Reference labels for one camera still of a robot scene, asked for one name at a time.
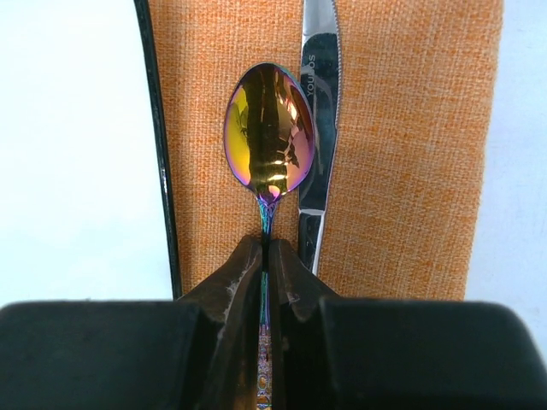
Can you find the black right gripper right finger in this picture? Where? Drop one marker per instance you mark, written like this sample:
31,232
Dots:
365,353

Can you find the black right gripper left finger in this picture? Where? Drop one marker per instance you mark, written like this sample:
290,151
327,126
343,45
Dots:
199,352

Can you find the orange cloth napkin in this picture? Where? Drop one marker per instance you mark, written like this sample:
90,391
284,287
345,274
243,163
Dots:
415,107

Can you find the white square plate black rim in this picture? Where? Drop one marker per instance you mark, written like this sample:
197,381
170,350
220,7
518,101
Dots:
87,209

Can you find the iridescent ornate teaspoon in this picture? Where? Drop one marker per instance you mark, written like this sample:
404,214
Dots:
268,138

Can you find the silver table knife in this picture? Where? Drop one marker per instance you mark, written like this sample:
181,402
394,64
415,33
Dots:
320,78

